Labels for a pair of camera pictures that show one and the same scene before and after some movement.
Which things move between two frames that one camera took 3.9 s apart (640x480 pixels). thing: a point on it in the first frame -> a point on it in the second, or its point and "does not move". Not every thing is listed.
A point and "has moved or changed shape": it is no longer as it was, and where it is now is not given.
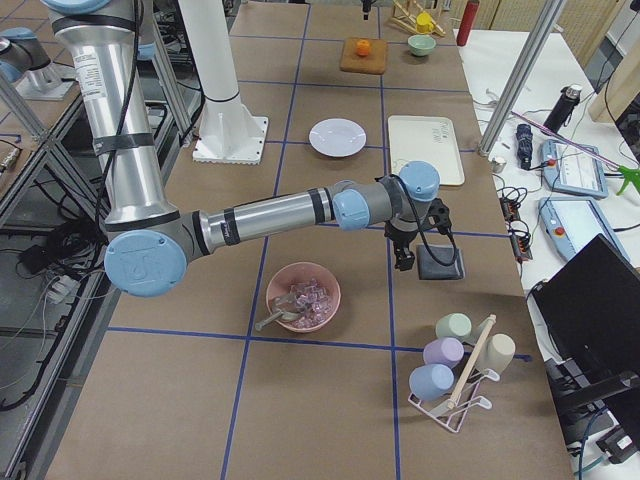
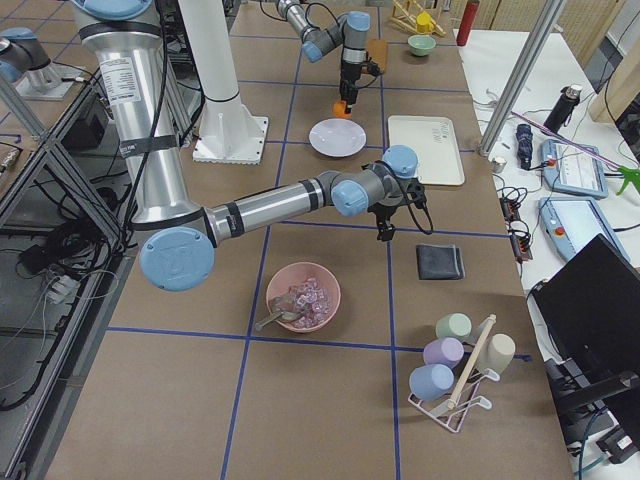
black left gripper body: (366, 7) -> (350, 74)
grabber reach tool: (630, 174) does not move
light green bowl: (421, 45) does not move
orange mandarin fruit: (362, 47) has moved or changed shape
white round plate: (337, 137) does not move
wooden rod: (472, 363) does not move
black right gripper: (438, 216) -> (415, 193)
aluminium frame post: (522, 75) does not move
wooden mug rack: (403, 18) does not move
